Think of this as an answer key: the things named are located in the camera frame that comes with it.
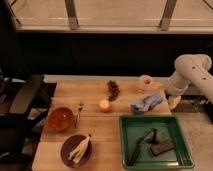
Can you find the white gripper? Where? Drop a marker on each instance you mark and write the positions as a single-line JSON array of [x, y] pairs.
[[173, 101]]

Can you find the yellow-red apple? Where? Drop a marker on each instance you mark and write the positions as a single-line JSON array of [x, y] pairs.
[[104, 105]]

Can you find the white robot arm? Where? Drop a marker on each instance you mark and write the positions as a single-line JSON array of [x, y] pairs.
[[190, 69]]

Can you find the red bowl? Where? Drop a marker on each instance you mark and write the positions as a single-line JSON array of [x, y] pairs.
[[60, 119]]

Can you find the blue crumpled cloth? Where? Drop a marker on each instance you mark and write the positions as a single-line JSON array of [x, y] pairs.
[[146, 103]]

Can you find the clear cup with orange content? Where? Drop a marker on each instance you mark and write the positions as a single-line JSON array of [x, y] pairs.
[[145, 82]]

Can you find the dark spatula utensil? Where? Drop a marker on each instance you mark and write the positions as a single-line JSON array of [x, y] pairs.
[[138, 146]]

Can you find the green plastic tray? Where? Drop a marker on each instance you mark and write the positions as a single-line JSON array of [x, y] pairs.
[[153, 143]]

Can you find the dark brown sponge block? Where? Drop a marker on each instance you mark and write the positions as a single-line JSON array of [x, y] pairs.
[[162, 147]]

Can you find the bunch of dark grapes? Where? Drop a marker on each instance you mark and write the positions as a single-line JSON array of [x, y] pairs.
[[113, 89]]

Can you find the metal fork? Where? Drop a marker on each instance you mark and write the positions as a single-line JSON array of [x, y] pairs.
[[80, 108]]

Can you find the purple plate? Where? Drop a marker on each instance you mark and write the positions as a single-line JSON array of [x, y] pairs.
[[69, 145]]

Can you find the peeled banana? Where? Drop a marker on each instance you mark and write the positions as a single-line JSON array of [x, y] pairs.
[[76, 154]]

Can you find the black chair left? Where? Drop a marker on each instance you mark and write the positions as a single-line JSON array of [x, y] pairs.
[[22, 107]]

